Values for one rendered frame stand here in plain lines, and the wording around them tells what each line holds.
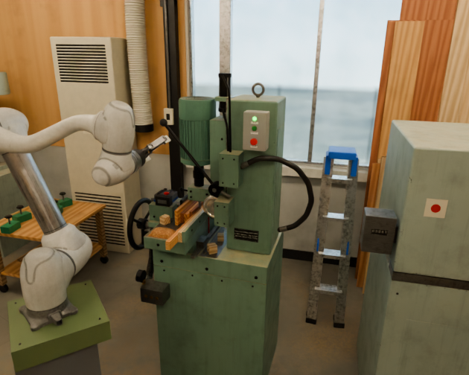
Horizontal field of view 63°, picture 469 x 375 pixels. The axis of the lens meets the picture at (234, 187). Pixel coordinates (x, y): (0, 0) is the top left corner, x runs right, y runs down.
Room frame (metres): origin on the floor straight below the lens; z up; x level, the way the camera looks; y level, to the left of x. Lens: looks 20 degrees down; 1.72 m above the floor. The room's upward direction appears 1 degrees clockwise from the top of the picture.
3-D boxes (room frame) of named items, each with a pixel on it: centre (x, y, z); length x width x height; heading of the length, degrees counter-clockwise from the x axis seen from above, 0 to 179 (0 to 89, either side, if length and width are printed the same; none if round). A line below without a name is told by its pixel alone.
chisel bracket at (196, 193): (1.82, 0.16, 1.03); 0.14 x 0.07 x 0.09; 73
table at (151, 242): (1.86, 0.28, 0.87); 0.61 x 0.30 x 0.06; 163
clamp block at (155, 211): (1.89, 0.36, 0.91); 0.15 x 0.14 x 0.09; 163
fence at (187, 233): (1.82, 0.14, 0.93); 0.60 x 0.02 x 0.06; 163
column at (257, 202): (1.75, -0.10, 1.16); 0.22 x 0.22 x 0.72; 73
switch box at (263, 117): (1.60, -0.09, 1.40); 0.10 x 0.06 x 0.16; 73
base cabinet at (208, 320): (1.79, 0.06, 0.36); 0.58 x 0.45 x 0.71; 73
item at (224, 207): (1.62, 0.05, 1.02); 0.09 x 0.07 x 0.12; 163
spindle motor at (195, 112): (1.83, 0.18, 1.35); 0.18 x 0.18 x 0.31
